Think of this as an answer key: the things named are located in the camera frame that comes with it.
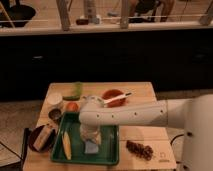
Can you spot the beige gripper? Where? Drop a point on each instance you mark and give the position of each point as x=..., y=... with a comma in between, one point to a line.
x=90, y=133

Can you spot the blue sponge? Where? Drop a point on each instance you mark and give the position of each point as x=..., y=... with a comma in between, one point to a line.
x=91, y=147

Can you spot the green plastic tray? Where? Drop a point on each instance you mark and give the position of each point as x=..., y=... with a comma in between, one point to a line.
x=108, y=153

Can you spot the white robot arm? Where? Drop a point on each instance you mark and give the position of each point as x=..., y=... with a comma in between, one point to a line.
x=193, y=115

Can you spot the yellow corn cob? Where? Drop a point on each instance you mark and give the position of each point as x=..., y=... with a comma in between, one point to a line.
x=66, y=145

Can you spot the red tomato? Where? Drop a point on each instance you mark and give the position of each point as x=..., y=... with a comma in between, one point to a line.
x=71, y=107

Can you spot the small metal cup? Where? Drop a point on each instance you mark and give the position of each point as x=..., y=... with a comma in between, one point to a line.
x=55, y=115

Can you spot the sandwich slice on plate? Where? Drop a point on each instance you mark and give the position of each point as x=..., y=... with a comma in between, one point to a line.
x=43, y=137

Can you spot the white paper cup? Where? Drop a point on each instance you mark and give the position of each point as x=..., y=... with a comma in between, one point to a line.
x=55, y=100

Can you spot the orange red bowl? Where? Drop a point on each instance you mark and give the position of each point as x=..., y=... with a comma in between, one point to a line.
x=113, y=93

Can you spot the dark brown round plate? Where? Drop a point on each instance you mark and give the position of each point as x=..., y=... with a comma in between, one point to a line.
x=33, y=136

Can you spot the black round stool base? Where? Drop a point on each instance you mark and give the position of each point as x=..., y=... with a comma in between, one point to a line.
x=17, y=16

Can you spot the white handled kitchen tool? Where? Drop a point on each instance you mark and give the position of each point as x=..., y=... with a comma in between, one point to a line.
x=123, y=96

